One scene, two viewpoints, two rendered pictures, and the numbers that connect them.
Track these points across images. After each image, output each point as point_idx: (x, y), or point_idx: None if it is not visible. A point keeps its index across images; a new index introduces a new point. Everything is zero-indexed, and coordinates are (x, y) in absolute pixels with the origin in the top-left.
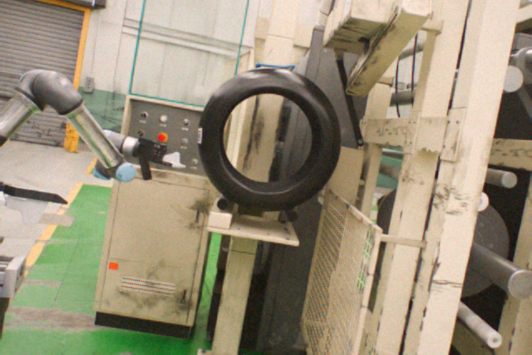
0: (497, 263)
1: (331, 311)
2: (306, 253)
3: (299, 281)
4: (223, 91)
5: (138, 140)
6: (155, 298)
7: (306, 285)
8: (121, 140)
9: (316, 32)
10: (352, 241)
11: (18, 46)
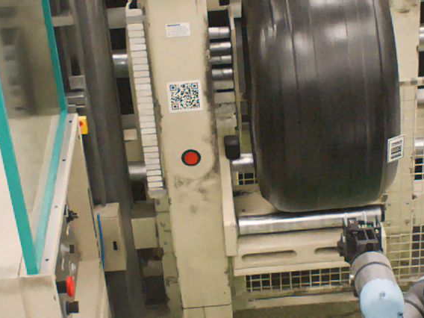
0: None
1: (401, 203)
2: (126, 229)
3: (133, 275)
4: (392, 57)
5: (378, 248)
6: None
7: (133, 271)
8: (391, 271)
9: None
10: None
11: None
